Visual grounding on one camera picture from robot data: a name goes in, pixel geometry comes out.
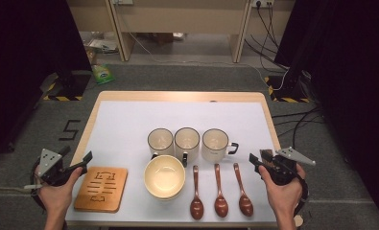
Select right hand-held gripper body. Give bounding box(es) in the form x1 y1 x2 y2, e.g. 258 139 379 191
261 146 317 187

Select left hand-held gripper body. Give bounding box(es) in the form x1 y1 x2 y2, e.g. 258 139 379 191
33 148 83 188

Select square wooden coaster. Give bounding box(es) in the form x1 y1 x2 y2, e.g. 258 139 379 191
74 166 129 214

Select brown wooden spoon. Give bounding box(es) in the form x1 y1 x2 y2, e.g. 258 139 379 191
232 162 254 218
190 165 205 220
213 163 229 219

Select person's right hand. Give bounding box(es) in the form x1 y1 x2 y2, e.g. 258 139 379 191
258 163 307 217

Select person's left hand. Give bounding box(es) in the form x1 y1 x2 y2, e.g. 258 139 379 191
36 166 84 215

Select white ribbed mug black rim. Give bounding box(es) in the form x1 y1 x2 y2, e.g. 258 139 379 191
174 126 201 168
201 127 240 164
147 127 176 161

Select white table mat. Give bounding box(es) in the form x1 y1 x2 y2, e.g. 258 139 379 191
64 100 278 224

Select black stand base hazard tape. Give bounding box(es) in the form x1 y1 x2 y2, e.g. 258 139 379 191
264 71 311 104
42 70 93 102

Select green tissue packet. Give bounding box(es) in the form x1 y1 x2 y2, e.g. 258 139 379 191
91 63 115 85

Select black curtain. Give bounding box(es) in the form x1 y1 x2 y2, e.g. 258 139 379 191
274 0 379 224
0 0 93 161

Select clear plastic bags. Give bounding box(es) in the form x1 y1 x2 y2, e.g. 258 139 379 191
87 31 120 55

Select beige office desk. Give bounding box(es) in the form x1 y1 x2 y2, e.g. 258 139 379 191
66 0 128 62
108 0 252 64
241 0 296 36

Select brown cardboard box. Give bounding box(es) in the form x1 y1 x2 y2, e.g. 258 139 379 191
154 33 175 45

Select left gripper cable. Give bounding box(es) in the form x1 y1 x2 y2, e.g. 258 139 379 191
23 158 45 210

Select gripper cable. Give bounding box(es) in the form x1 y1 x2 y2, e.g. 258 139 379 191
23 158 45 210
293 176 310 219

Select thin black floor cable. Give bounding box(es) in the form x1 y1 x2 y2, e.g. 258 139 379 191
271 106 326 205

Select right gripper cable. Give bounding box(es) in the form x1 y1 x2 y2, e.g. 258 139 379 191
293 176 310 219

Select thick black floor cable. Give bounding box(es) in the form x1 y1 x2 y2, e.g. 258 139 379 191
244 37 290 71

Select black plugged power cable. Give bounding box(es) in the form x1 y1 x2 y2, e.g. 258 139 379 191
256 3 280 49

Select wall power socket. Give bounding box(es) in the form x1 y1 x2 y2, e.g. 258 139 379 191
250 0 275 9

